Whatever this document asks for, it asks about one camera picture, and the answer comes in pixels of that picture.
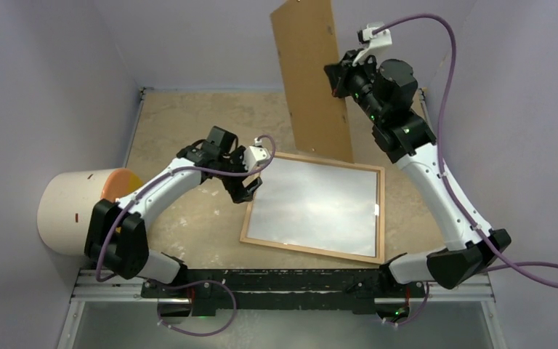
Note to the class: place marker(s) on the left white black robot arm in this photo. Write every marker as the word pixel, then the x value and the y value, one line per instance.
pixel 117 236

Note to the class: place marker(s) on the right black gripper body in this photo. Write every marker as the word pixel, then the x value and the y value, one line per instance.
pixel 363 89

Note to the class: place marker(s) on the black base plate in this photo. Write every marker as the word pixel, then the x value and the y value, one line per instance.
pixel 361 291

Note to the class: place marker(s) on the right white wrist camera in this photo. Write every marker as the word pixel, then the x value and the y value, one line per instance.
pixel 375 39

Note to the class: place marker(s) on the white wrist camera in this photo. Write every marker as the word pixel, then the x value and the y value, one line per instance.
pixel 375 39
pixel 256 155

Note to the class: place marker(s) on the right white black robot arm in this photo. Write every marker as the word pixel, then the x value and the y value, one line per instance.
pixel 470 242

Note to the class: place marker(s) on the printed photo sheet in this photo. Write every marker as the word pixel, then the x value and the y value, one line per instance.
pixel 317 207

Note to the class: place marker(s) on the aluminium rail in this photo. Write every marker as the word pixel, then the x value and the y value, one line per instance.
pixel 475 289

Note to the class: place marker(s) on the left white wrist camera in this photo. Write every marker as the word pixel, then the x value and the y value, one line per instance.
pixel 256 155

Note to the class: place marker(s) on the wooden picture frame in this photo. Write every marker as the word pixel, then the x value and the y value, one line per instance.
pixel 382 212

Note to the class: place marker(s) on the white cylinder orange lid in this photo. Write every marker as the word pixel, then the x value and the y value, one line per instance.
pixel 66 205

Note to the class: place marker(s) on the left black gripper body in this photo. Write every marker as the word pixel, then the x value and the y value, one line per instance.
pixel 235 163

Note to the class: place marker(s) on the brown backing board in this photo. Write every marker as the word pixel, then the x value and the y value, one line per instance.
pixel 304 33

